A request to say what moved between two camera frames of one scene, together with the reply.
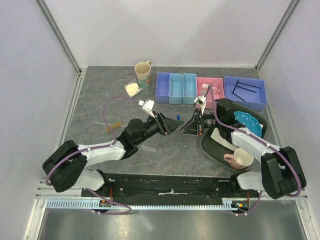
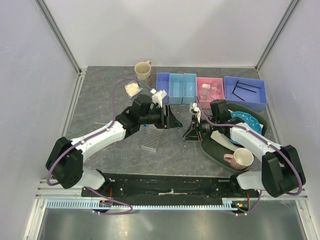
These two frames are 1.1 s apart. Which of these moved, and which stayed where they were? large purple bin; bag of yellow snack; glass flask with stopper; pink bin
Moved: glass flask with stopper
Stayed: large purple bin; bag of yellow snack; pink bin
